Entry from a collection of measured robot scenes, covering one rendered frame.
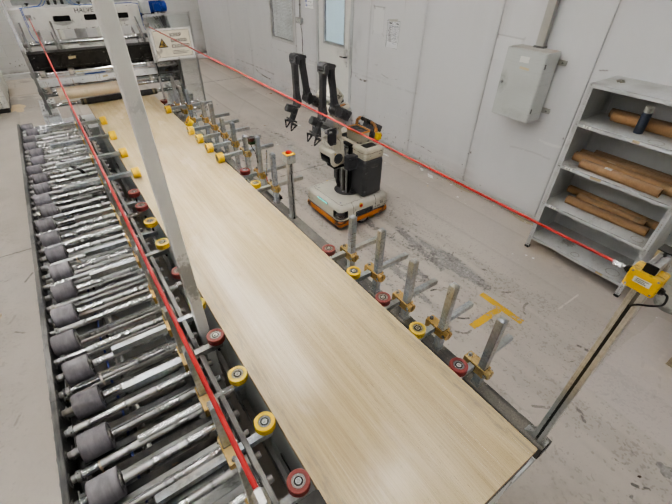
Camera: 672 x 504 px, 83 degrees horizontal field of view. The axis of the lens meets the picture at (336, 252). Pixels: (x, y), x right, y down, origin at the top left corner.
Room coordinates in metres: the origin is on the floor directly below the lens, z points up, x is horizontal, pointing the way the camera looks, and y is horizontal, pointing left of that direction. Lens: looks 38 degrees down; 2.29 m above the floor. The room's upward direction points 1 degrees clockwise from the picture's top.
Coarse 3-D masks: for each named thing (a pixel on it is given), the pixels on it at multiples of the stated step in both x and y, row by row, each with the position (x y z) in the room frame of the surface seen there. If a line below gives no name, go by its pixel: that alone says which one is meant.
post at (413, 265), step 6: (414, 258) 1.46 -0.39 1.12; (414, 264) 1.43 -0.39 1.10; (408, 270) 1.45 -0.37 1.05; (414, 270) 1.43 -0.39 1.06; (408, 276) 1.44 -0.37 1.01; (414, 276) 1.44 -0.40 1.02; (408, 282) 1.44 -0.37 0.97; (414, 282) 1.44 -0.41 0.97; (408, 288) 1.43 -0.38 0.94; (408, 294) 1.43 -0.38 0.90; (408, 300) 1.43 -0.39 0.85; (402, 312) 1.44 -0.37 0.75; (408, 312) 1.44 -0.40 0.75
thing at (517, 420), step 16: (288, 208) 2.58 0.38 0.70; (304, 224) 2.36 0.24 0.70; (320, 240) 2.16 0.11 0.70; (368, 288) 1.68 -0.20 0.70; (400, 320) 1.42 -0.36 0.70; (432, 336) 1.31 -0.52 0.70; (448, 352) 1.21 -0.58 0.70; (480, 384) 1.02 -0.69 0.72; (496, 400) 0.95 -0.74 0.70; (512, 416) 0.87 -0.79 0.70; (544, 448) 0.74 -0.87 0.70
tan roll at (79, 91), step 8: (152, 80) 4.90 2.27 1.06; (56, 88) 4.32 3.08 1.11; (64, 88) 4.35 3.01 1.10; (72, 88) 4.38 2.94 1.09; (80, 88) 4.41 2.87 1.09; (88, 88) 4.45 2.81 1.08; (96, 88) 4.49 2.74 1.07; (104, 88) 4.54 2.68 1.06; (112, 88) 4.58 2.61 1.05; (48, 96) 4.25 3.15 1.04; (64, 96) 4.30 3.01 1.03; (72, 96) 4.35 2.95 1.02; (80, 96) 4.40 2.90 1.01
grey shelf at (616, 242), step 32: (608, 96) 3.33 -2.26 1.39; (640, 96) 2.79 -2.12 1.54; (576, 128) 3.05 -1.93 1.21; (608, 128) 2.93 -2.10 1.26; (640, 160) 2.97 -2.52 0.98; (608, 192) 3.06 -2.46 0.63; (640, 192) 2.58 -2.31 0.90; (544, 224) 3.22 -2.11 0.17; (576, 224) 3.16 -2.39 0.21; (608, 224) 2.71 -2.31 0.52; (576, 256) 2.74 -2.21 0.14; (608, 256) 2.75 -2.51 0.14; (640, 256) 2.37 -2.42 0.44
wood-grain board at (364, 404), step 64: (128, 128) 3.72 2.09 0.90; (192, 192) 2.46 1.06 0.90; (256, 192) 2.47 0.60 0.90; (192, 256) 1.71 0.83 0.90; (256, 256) 1.72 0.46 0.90; (320, 256) 1.73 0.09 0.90; (256, 320) 1.23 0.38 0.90; (320, 320) 1.24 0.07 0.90; (384, 320) 1.24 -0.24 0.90; (256, 384) 0.88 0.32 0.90; (320, 384) 0.89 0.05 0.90; (384, 384) 0.89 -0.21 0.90; (448, 384) 0.90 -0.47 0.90; (320, 448) 0.63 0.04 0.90; (384, 448) 0.64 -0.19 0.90; (448, 448) 0.64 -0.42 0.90; (512, 448) 0.64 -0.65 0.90
